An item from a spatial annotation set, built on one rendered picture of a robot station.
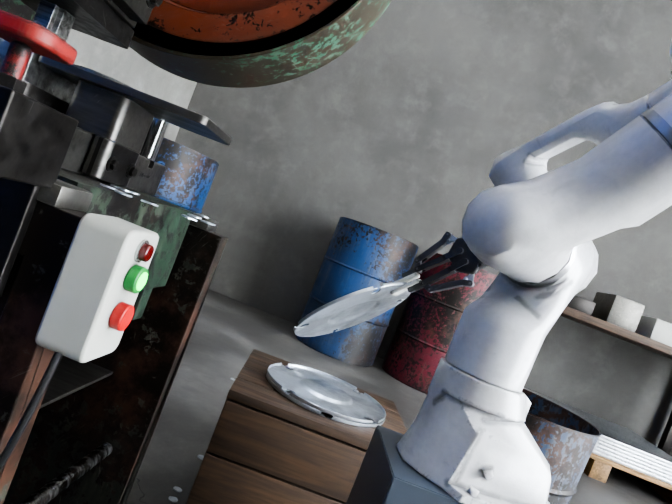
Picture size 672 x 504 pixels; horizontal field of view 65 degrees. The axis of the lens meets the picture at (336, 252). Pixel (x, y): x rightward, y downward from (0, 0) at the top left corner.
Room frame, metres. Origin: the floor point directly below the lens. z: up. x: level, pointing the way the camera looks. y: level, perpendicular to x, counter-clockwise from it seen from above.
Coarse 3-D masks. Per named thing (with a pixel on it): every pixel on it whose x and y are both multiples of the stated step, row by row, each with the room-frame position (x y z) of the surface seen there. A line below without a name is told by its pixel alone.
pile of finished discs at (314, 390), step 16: (272, 368) 1.23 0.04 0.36; (288, 368) 1.31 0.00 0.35; (304, 368) 1.33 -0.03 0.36; (272, 384) 1.13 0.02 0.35; (288, 384) 1.15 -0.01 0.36; (304, 384) 1.18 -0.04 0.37; (320, 384) 1.22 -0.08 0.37; (336, 384) 1.30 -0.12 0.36; (304, 400) 1.07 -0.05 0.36; (320, 400) 1.12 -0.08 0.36; (336, 400) 1.15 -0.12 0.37; (352, 400) 1.22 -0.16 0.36; (368, 400) 1.27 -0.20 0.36; (336, 416) 1.06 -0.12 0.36; (352, 416) 1.10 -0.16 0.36; (368, 416) 1.14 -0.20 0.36; (384, 416) 1.19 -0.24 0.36
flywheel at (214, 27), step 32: (192, 0) 1.14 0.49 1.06; (224, 0) 1.14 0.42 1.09; (256, 0) 1.14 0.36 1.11; (288, 0) 1.10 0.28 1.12; (320, 0) 1.09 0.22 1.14; (352, 0) 1.15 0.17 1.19; (160, 32) 1.12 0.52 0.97; (192, 32) 1.11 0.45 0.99; (224, 32) 1.10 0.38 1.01; (256, 32) 1.10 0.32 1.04; (288, 32) 1.11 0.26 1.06
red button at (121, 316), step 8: (120, 304) 0.51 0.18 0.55; (128, 304) 0.52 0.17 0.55; (112, 312) 0.51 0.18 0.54; (120, 312) 0.51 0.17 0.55; (128, 312) 0.52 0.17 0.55; (112, 320) 0.51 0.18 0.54; (120, 320) 0.51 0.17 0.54; (128, 320) 0.53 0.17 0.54; (112, 328) 0.52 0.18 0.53; (120, 328) 0.51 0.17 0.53
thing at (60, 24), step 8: (40, 8) 0.76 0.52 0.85; (48, 8) 0.75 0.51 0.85; (56, 8) 0.76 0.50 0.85; (40, 16) 0.75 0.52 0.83; (48, 16) 0.75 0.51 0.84; (56, 16) 0.76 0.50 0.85; (64, 16) 0.77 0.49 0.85; (72, 16) 0.78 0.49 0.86; (48, 24) 0.75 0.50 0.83; (56, 24) 0.76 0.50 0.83; (64, 24) 0.77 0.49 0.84; (72, 24) 0.79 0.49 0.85; (56, 32) 0.76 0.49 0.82; (64, 32) 0.78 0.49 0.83; (64, 40) 0.80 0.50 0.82
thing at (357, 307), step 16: (368, 288) 1.09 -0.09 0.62; (384, 288) 1.11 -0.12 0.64; (336, 304) 1.09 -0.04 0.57; (352, 304) 1.14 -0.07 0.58; (368, 304) 1.22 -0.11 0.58; (384, 304) 1.25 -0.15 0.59; (304, 320) 1.12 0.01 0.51; (320, 320) 1.16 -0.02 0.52; (336, 320) 1.24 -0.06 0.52; (352, 320) 1.28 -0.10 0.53; (304, 336) 1.25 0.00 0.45
